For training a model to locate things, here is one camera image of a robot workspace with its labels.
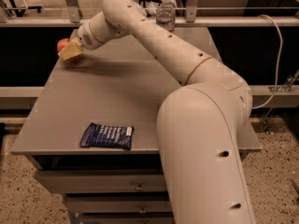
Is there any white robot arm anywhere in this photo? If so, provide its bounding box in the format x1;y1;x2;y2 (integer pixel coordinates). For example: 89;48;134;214
57;0;256;224

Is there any grey metal railing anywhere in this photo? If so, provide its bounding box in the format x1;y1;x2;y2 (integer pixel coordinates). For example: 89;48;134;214
0;0;299;30

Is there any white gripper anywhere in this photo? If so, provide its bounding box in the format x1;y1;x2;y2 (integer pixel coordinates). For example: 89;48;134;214
58;21;102;61

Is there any middle grey drawer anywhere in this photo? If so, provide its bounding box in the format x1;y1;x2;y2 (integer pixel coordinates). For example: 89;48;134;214
64;194;172;214

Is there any top grey drawer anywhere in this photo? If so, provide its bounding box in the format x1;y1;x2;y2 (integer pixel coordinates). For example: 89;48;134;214
34;170;166;194

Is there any grey drawer cabinet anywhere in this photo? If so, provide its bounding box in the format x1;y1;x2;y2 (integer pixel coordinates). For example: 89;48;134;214
10;27;262;224

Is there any grey drawer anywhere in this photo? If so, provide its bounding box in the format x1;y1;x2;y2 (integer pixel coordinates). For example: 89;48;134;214
80;214;175;224
34;170;166;194
64;194;172;214

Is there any blue rxbar blueberry wrapper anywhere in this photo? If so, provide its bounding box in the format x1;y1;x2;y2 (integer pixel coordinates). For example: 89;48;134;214
79;123;134;150

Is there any white cable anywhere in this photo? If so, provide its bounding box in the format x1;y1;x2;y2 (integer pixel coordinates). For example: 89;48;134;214
251;14;284;110

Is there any bottom grey drawer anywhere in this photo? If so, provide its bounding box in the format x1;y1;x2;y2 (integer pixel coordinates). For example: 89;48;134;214
80;214;175;224

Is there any red apple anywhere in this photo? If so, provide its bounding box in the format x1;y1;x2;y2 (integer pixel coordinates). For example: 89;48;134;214
56;38;78;62

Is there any clear plastic water bottle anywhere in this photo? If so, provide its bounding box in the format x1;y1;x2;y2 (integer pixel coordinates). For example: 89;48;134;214
156;0;176;32

